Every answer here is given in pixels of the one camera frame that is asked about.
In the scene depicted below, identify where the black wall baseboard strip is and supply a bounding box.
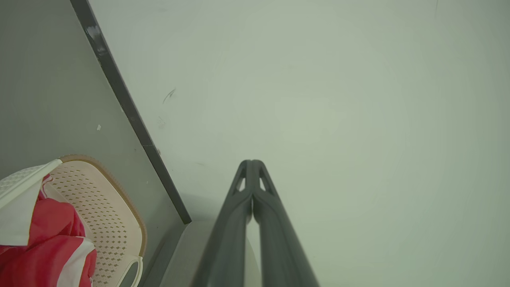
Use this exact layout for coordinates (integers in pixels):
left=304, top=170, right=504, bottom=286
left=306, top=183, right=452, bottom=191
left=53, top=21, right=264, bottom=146
left=70, top=0, right=192, bottom=224

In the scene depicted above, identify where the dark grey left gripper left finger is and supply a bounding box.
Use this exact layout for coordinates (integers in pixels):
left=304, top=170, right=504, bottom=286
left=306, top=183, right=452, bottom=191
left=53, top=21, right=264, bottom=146
left=191, top=160, right=254, bottom=287

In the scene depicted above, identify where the cream perforated laundry basket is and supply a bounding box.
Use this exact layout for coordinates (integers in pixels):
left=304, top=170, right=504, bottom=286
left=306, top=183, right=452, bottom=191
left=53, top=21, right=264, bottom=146
left=0, top=155, right=148, bottom=287

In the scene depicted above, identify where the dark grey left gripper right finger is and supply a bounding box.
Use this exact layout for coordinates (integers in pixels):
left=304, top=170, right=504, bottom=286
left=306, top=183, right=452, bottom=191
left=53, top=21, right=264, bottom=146
left=252, top=160, right=320, bottom=287

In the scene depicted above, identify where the red garment with white panel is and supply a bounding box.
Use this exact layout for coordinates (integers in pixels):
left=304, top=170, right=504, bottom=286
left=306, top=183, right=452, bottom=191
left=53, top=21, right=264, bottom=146
left=0, top=174, right=90, bottom=248

